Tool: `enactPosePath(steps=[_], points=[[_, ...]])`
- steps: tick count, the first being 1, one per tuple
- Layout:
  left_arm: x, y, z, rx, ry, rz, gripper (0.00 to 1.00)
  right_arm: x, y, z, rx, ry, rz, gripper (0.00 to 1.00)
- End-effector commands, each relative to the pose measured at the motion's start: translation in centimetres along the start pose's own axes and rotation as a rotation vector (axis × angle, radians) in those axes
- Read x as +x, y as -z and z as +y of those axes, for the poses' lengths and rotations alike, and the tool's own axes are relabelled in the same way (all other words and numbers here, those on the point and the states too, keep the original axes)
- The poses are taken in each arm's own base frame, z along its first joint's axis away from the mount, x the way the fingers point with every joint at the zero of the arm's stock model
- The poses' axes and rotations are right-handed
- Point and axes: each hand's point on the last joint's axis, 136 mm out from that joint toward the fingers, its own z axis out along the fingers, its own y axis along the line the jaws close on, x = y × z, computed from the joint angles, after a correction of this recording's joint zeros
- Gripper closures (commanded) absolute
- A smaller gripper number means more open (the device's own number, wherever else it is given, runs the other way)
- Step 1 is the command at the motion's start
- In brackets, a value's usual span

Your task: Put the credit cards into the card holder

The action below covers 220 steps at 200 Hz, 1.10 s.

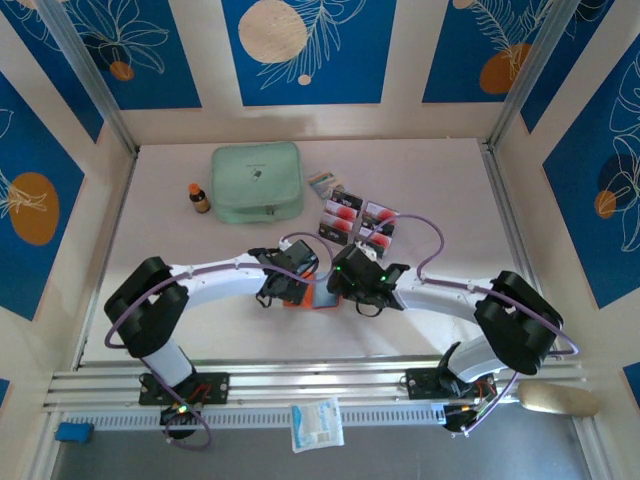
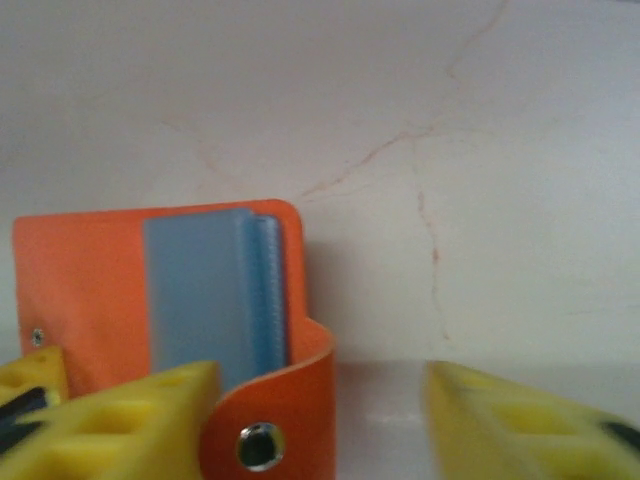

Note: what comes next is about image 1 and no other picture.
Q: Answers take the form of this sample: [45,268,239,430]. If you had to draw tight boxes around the brown bottle orange cap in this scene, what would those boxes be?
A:
[187,182,212,215]

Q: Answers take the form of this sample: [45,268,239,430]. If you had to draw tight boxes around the tan oval object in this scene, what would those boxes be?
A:
[517,382,601,419]

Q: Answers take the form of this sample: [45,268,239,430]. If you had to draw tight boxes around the black controller board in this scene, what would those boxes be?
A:
[442,402,484,434]
[159,402,203,428]

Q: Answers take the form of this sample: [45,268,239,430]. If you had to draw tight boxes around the black card red circle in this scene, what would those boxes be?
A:
[360,201,400,232]
[318,215,357,245]
[324,190,365,220]
[354,227,394,259]

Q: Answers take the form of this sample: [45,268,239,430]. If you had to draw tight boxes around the blue sponge block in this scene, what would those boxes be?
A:
[54,422,95,444]

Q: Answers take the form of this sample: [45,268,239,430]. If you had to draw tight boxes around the orange card holder wallet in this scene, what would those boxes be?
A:
[281,272,345,312]

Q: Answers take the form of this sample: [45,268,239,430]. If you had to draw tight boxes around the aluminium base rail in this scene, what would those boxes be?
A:
[42,355,586,414]

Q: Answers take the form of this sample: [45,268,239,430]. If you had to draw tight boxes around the grey slotted cable duct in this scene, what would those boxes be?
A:
[62,405,451,432]

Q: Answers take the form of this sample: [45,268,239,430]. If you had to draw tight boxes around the aluminium frame post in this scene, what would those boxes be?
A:
[37,0,140,156]
[487,0,590,149]

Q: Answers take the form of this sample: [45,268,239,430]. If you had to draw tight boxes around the small colourful printed box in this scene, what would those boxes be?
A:
[307,170,346,200]

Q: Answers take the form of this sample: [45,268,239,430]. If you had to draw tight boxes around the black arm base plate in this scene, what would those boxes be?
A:
[138,372,231,406]
[404,367,496,401]

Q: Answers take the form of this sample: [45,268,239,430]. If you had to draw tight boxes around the aluminium table side rail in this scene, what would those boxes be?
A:
[73,149,140,371]
[480,141,562,360]

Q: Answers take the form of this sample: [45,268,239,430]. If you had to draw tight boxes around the white blue wipes packet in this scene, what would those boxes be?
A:
[289,397,346,455]

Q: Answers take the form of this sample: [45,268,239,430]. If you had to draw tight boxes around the mint green zip pouch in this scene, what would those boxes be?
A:
[209,140,305,225]

